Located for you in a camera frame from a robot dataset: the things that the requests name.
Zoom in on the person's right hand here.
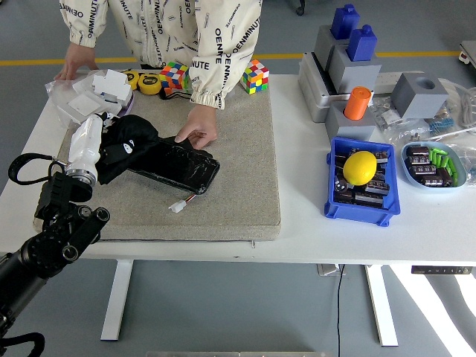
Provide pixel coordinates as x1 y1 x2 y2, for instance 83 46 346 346
54 43 100 82

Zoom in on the person's left hand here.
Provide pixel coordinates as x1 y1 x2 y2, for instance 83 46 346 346
174 104 219 151

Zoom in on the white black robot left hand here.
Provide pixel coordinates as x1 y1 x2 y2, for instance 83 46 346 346
68 113 138 176

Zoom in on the black rag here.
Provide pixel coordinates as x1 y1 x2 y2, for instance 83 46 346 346
97 114 161 186

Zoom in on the black table control panel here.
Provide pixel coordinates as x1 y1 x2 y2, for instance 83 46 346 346
411 266 472 276

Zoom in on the clear plastic bag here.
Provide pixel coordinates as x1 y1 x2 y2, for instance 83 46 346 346
451 140 476 187
44 70 127 129

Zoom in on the flat white square box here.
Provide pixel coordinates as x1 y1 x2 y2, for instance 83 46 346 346
59 91 107 123

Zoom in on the white folded carton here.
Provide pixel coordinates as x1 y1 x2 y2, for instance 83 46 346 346
91 68 132 103

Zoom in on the yellow tape measure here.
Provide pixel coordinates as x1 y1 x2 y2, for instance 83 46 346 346
121 68 141 91
137 72 163 96

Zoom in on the stickerless colourful puzzle cube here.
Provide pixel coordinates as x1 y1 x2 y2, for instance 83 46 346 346
158 61 190 94

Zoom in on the purple bowl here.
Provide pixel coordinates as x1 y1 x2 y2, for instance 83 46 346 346
117 91 135 117

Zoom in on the grey-brown mat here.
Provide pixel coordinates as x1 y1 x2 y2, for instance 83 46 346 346
33 70 282 242

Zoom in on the white-framed colourful puzzle cube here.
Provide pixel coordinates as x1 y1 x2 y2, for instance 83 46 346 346
239 59 270 95

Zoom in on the person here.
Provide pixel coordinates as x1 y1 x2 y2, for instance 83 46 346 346
59 0 263 111

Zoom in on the white table leg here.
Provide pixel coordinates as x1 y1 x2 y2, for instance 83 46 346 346
364 264 399 347
100 259 134 341

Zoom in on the orange cylinder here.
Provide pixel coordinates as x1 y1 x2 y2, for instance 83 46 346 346
343 86 373 121

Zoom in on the yellow lemon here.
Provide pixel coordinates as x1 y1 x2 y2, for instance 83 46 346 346
342 150 378 186

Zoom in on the blue peg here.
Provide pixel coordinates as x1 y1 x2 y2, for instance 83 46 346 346
329 4 361 40
346 24 378 62

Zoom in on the blue plastic bin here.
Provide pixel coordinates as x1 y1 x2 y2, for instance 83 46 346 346
323 135 402 228

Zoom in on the bag of metal parts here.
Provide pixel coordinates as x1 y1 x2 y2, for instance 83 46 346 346
371 97 405 131

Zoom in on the grey box under table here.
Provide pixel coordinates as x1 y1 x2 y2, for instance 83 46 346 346
316 263 341 277

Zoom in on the clear bag of screws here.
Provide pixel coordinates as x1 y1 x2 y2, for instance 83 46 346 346
392 124 433 148

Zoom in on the light blue tray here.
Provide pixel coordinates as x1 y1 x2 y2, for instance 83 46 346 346
400 140 468 193

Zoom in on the grey block with round hole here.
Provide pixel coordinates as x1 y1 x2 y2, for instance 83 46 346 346
390 71 450 120

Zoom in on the bag of blue resistors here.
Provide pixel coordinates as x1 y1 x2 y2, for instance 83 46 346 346
427 107 459 137

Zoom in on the white thin rod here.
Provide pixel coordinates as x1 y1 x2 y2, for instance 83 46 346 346
431 126 476 141

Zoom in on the grey platform with red mark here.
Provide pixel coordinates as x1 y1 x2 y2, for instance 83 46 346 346
459 39 476 71

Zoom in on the black cord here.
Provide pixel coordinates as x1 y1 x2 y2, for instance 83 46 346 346
158 89 193 102

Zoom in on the white connector with wires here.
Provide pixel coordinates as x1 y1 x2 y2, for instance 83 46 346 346
169 193 198 213

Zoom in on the light grey enclosure box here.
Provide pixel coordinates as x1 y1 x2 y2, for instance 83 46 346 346
297 51 349 123

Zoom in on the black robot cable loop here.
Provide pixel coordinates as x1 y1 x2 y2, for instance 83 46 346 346
0 332 46 357

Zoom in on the black power cable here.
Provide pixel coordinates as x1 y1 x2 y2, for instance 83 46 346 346
335 264 345 357

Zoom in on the white cable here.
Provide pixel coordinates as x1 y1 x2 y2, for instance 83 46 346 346
438 77 476 129

